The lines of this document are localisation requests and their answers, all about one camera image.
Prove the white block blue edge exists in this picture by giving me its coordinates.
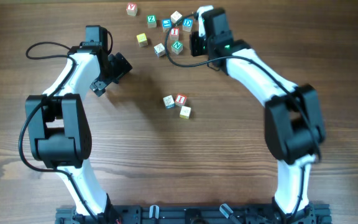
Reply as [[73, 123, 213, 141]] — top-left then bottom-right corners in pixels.
[[163, 95, 175, 109]]

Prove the red I letter block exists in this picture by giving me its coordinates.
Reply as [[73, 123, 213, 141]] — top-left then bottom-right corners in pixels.
[[169, 28, 180, 40]]

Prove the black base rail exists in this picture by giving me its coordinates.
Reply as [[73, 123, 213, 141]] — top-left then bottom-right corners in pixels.
[[55, 203, 333, 224]]

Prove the white block blue side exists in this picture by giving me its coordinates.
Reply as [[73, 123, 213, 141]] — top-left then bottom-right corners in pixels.
[[154, 43, 165, 57]]

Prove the yellow top block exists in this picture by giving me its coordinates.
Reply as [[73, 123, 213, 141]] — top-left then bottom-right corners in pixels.
[[136, 33, 148, 47]]

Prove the blue D letter block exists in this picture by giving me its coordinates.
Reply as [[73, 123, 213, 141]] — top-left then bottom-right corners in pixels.
[[182, 18, 193, 32]]

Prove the red Y letter block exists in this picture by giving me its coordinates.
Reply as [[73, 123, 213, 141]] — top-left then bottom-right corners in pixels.
[[126, 2, 138, 16]]

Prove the white block yellow side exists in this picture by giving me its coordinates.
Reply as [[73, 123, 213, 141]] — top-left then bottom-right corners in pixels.
[[180, 106, 191, 119]]

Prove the green Z letter block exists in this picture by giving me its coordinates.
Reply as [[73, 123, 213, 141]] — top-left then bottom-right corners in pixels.
[[147, 15, 157, 28]]

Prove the green N letter block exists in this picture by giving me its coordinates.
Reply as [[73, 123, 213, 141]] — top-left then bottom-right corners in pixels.
[[171, 40, 183, 55]]

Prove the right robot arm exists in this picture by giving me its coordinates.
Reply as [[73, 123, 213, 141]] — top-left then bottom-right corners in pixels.
[[190, 6, 326, 223]]

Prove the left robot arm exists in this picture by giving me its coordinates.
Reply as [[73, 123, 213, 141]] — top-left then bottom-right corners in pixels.
[[18, 25, 132, 223]]

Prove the white and green block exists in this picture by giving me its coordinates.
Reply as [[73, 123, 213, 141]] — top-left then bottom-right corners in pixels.
[[170, 11, 183, 24]]

